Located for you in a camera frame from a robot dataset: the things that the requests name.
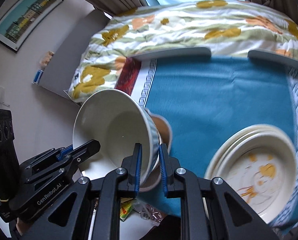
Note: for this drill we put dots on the grey headboard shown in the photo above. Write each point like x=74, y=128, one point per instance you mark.
x=59, y=72

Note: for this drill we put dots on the small blue box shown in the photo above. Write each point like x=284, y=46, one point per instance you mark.
x=37, y=77

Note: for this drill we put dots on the duck pattern deep plate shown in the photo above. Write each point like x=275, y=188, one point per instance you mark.
x=258, y=177

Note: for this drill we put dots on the beige trinket on headboard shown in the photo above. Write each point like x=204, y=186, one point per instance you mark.
x=46, y=58

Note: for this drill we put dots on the floral duvet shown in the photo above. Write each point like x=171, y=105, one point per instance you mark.
x=226, y=27

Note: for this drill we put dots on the person left hand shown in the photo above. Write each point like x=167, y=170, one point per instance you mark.
x=22, y=227

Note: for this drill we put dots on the cream ribbed bowl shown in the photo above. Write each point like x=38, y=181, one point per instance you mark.
x=117, y=121

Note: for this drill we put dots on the framed houses picture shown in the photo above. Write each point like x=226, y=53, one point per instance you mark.
x=21, y=19

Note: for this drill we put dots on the plain white plate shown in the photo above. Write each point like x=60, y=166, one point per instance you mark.
x=213, y=164

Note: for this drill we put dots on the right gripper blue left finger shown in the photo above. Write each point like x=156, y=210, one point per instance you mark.
x=138, y=163

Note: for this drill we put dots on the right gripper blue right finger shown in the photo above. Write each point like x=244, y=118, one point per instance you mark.
x=167, y=171

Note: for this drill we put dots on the teal patterned tablecloth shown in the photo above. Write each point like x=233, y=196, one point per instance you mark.
x=206, y=101

